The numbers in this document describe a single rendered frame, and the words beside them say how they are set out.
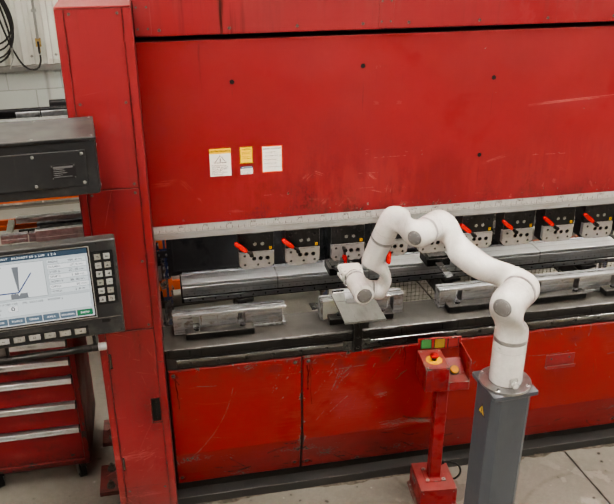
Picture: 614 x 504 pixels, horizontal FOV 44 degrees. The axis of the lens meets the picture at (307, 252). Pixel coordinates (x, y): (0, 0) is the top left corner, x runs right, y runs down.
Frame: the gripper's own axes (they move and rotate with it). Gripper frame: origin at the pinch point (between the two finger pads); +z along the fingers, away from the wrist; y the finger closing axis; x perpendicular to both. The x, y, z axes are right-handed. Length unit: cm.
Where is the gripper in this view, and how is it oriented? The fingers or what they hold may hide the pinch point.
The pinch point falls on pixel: (344, 262)
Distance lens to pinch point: 332.2
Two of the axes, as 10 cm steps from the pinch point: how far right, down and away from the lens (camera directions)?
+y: 9.8, -0.9, 1.8
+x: 0.0, -9.1, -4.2
